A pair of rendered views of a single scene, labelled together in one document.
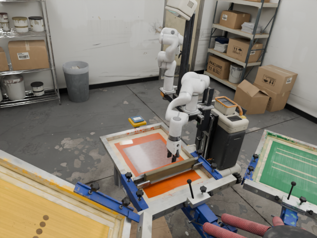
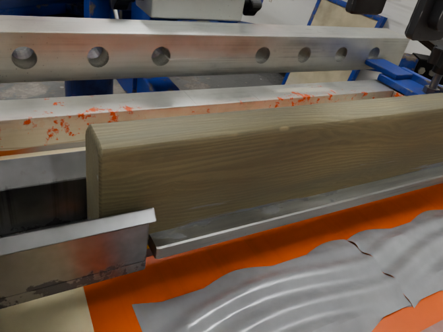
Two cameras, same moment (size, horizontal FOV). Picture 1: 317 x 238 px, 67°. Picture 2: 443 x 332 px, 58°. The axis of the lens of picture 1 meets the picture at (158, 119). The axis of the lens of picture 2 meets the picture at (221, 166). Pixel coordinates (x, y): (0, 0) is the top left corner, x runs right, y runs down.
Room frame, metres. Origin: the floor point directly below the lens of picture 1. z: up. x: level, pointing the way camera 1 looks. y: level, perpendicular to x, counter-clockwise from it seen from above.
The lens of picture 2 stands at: (1.49, -0.21, 1.17)
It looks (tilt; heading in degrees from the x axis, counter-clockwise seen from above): 33 degrees down; 177
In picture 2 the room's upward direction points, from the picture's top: 11 degrees clockwise
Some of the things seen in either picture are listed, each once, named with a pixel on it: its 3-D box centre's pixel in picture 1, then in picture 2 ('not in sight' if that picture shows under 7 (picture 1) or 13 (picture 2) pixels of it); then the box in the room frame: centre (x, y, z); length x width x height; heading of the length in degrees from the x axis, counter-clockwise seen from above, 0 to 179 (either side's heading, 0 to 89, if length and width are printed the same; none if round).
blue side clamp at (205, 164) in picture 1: (204, 166); not in sight; (1.33, -0.36, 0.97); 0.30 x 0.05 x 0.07; 32
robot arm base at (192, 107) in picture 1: (193, 101); not in sight; (1.89, -0.29, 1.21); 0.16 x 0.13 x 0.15; 118
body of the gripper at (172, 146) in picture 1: (173, 143); not in sight; (1.21, -0.11, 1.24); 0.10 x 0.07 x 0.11; 32
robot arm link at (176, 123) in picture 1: (179, 123); not in sight; (1.25, -0.13, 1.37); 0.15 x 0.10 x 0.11; 166
